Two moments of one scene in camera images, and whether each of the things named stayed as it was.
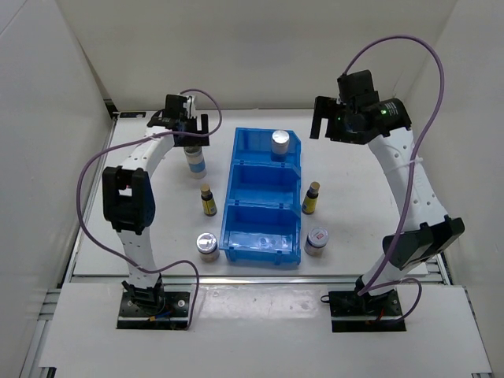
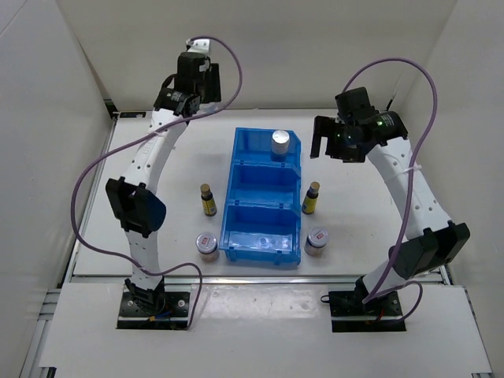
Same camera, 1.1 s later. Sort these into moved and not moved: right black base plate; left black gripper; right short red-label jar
Moved: left black gripper
Not moved: right short red-label jar; right black base plate
